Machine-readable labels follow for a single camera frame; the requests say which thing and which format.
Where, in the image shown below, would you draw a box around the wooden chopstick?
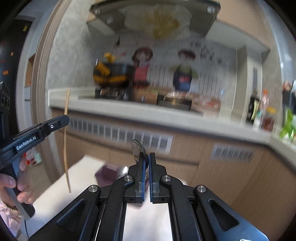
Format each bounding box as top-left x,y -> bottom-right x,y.
63,88 -> 71,193

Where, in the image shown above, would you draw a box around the person's left hand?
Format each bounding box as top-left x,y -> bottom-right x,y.
1,157 -> 34,208

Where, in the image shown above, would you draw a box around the bundle of cloths on floor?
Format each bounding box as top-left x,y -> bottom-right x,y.
23,147 -> 42,166

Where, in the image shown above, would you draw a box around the maroon plastic utensil holder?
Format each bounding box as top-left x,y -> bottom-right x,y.
95,164 -> 128,187

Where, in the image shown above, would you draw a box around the white cloth table cover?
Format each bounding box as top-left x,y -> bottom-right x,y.
23,154 -> 186,241

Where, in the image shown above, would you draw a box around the short grey vent grille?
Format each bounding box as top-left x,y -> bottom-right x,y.
210,144 -> 254,162

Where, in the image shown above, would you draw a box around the long grey vent grille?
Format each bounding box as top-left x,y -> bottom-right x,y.
69,117 -> 174,153

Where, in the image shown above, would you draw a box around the red chili jar yellow lid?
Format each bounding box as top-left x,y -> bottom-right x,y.
261,106 -> 276,132

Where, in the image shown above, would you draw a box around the orange-capped clear bottle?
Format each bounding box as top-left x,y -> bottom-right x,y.
253,89 -> 269,130

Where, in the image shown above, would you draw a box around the dark soy sauce bottle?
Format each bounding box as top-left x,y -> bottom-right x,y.
246,90 -> 260,124

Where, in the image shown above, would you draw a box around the green snack bags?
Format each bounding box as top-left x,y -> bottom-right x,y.
280,108 -> 295,144

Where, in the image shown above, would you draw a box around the black countertop utensil caddy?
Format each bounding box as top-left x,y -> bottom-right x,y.
282,80 -> 296,114

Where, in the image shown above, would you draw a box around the black wok with orange handle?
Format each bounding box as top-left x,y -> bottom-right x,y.
93,53 -> 135,89

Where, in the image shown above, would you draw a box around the cartoon couple wall sticker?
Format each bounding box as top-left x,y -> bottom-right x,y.
132,47 -> 199,92

